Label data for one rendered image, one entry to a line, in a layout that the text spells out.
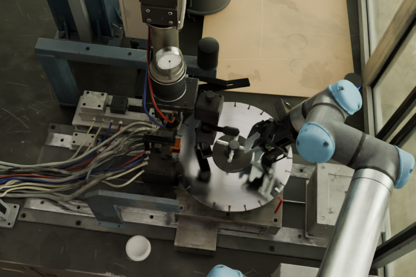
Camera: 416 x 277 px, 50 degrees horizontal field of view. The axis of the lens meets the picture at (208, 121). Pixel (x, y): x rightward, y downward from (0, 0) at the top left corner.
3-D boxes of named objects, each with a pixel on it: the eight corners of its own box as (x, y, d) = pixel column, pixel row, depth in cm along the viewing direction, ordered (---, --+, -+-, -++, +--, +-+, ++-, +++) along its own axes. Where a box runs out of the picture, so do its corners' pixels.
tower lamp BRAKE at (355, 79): (358, 80, 115) (362, 73, 112) (358, 95, 112) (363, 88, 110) (340, 78, 115) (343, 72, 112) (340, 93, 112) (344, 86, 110)
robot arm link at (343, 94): (334, 91, 89) (344, 69, 95) (295, 114, 97) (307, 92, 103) (360, 119, 91) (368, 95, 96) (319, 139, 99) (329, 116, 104)
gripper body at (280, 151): (249, 147, 109) (283, 128, 100) (258, 122, 114) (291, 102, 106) (272, 165, 111) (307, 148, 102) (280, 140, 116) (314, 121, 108)
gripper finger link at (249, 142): (231, 156, 117) (253, 143, 110) (237, 140, 121) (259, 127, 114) (239, 163, 118) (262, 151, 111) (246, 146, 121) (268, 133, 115)
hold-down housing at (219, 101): (220, 133, 112) (226, 88, 94) (214, 149, 110) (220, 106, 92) (198, 127, 113) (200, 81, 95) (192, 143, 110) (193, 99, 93)
